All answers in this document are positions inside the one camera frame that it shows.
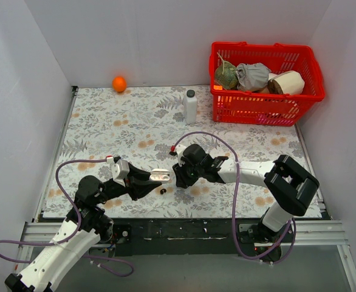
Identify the white earbud charging case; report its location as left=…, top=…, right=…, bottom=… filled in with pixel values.
left=149, top=169, right=170, bottom=183

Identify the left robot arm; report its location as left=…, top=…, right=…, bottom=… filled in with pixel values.
left=5, top=156, right=170, bottom=291

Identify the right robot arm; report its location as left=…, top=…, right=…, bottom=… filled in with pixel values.
left=170, top=144, right=320, bottom=242

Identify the floral patterned table mat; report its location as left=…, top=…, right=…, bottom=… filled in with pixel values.
left=43, top=86, right=307, bottom=220

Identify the white bottle black cap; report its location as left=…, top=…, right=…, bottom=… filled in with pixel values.
left=183, top=89, right=197, bottom=124

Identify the red plastic shopping basket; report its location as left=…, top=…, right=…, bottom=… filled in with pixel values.
left=209, top=41, right=326, bottom=127

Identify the orange fruit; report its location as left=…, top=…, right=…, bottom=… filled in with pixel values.
left=112, top=76, right=127, bottom=92

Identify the green netted melon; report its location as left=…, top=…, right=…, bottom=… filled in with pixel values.
left=214, top=53, right=238, bottom=90

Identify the grey crumpled cloth bag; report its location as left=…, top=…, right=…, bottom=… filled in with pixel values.
left=236, top=63, right=271, bottom=92

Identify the beige paper roll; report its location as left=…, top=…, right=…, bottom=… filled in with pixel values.
left=257, top=71, right=305, bottom=95

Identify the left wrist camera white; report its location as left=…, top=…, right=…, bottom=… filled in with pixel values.
left=106, top=155, right=130, bottom=187

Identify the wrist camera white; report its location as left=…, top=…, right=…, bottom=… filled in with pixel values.
left=169, top=144, right=187, bottom=166
left=106, top=155, right=130, bottom=187

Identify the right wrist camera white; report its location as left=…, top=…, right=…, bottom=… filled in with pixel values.
left=169, top=144, right=187, bottom=166

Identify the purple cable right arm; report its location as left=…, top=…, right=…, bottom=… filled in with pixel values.
left=174, top=131, right=296, bottom=265

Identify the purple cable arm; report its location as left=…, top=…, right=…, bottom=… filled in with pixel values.
left=174, top=131, right=296, bottom=265
left=0, top=158, right=135, bottom=277

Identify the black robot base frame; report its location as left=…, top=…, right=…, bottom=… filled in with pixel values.
left=97, top=218, right=295, bottom=262

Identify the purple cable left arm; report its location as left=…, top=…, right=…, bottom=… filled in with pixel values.
left=0, top=158, right=135, bottom=277

